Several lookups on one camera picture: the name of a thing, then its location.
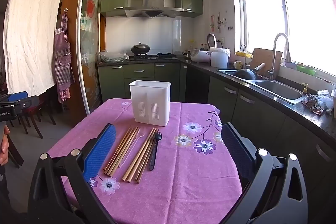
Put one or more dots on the white plastic utensil holder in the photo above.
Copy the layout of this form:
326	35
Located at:
149	98

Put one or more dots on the light bamboo chopstick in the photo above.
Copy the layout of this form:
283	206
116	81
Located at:
146	159
138	154
142	155
147	162

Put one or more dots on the small ceramic mug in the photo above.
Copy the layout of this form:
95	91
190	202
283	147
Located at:
237	65

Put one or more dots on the wooden cutting board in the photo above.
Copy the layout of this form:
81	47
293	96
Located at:
265	56

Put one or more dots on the sliding glass door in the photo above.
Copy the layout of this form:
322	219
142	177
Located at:
89	43

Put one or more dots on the crumpled rag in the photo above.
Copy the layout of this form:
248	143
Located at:
315	104

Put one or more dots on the pink floral tablecloth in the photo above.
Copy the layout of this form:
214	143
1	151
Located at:
189	174

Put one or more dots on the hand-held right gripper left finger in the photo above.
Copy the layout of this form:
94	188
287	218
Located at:
99	150

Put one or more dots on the yellow plastic tray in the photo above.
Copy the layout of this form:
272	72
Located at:
244	54

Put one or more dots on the dark wooden chair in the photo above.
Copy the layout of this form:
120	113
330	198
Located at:
34	119

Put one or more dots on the black wok with lid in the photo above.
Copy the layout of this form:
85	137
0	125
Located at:
140	48

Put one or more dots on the stainless steel sink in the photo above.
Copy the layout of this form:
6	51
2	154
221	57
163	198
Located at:
281	90

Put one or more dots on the clear plastic spoon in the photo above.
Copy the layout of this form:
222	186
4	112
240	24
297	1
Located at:
131	150

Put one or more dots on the purple checked apron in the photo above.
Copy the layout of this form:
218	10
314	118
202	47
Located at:
62	61

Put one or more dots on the dark brown wooden chopstick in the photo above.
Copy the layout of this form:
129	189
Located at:
118	149
126	151
123	151

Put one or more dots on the person's left hand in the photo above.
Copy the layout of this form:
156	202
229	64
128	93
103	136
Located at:
4	145

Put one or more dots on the steel range hood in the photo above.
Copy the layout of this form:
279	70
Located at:
153	3

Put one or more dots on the white plastic bucket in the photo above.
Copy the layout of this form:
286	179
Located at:
219	57

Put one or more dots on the white rice cooker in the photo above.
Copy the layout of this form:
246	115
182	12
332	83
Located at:
200	56

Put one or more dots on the white fabric curtain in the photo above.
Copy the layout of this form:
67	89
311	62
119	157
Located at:
31	29

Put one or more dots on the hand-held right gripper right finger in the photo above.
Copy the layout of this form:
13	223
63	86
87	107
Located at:
236	150

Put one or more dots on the tall steel faucet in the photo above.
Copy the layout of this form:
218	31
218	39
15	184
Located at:
275	56

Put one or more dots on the green plastic box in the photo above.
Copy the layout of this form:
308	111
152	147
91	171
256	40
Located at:
305	70

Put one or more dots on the clear plastic bag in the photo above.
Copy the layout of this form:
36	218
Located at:
113	56

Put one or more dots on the kitchen window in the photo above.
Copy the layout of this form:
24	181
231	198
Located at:
302	16

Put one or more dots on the black gas stove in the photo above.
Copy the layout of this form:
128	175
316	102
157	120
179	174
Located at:
160	56

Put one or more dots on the small steel faucet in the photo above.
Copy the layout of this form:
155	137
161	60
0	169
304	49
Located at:
244	56

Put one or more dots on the black plastic fork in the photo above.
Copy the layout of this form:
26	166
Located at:
154	155

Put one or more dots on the black stone countertop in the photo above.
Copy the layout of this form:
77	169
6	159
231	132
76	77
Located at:
202	65

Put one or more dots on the small black pot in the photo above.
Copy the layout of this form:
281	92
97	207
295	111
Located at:
187	54

